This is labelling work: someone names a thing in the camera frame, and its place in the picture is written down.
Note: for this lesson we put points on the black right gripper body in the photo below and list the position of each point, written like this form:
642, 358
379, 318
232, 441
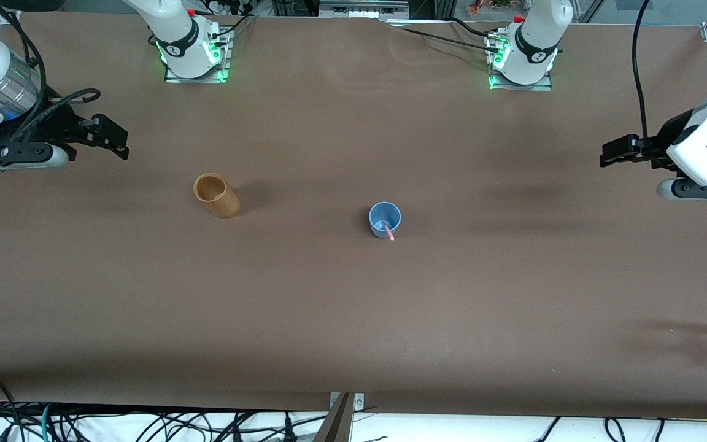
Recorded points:
59, 126

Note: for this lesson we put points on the blue cup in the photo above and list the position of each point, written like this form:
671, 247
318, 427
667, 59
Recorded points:
384, 216

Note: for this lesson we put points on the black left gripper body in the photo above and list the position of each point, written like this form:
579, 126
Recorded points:
668, 137

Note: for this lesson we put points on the wooden cylinder holder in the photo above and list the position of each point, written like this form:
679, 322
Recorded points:
226, 205

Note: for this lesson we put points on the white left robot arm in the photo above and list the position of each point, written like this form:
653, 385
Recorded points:
528, 43

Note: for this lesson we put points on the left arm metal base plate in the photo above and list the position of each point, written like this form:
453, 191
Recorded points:
544, 86

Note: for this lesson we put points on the grey metal device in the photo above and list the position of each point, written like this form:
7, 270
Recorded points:
363, 8

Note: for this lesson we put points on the brown table cover sheet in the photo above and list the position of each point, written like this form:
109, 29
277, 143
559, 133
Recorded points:
353, 307

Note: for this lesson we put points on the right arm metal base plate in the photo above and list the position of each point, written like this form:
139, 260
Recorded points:
175, 77

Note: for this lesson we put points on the pink chopstick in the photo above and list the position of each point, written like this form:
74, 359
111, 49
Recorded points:
388, 231

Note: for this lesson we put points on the small metal bracket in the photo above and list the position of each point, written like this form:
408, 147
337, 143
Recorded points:
358, 400

